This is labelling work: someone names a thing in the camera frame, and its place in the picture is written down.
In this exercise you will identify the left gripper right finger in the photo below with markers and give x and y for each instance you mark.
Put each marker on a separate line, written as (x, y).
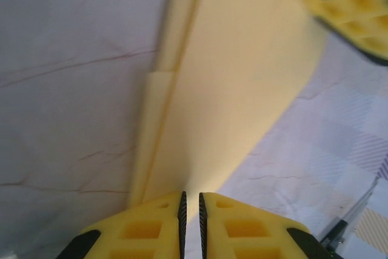
(248, 231)

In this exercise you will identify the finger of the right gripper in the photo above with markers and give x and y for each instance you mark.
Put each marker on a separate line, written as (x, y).
(360, 25)

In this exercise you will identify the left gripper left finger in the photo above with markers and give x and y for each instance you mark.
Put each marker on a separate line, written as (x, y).
(136, 231)

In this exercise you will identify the yellow cloth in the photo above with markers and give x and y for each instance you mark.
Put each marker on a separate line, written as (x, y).
(236, 89)

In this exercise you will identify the long aluminium base rail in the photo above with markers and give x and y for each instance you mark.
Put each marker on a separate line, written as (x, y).
(360, 204)

